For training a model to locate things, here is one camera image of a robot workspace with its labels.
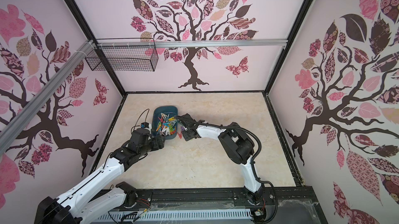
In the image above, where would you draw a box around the white slotted cable duct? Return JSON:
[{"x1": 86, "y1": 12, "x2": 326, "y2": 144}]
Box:
[{"x1": 93, "y1": 209, "x2": 252, "y2": 224}]

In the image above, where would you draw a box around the back aluminium rail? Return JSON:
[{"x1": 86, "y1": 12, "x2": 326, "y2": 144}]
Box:
[{"x1": 97, "y1": 39, "x2": 288, "y2": 48}]

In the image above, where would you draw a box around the dark teal storage box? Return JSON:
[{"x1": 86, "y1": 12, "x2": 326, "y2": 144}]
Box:
[{"x1": 151, "y1": 106, "x2": 178, "y2": 140}]

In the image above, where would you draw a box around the right black corrugated cable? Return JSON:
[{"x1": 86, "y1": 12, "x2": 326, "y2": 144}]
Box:
[{"x1": 174, "y1": 115, "x2": 278, "y2": 193}]

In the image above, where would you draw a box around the left aluminium rail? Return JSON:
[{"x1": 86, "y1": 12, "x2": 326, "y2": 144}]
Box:
[{"x1": 1, "y1": 40, "x2": 96, "y2": 154}]

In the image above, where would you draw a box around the black wire basket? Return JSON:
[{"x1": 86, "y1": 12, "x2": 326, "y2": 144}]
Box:
[{"x1": 85, "y1": 37, "x2": 159, "y2": 72}]

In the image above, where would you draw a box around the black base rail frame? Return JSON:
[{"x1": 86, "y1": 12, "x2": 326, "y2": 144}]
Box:
[{"x1": 58, "y1": 186, "x2": 328, "y2": 224}]

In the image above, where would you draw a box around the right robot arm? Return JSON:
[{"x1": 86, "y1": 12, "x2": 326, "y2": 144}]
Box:
[{"x1": 176, "y1": 114, "x2": 264, "y2": 205}]

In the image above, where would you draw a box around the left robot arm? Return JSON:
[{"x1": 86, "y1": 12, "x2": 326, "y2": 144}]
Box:
[{"x1": 34, "y1": 128, "x2": 165, "y2": 224}]

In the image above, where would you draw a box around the aluminium rail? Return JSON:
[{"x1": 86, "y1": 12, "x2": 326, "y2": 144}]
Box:
[
  {"x1": 97, "y1": 39, "x2": 288, "y2": 48},
  {"x1": 1, "y1": 40, "x2": 96, "y2": 154}
]

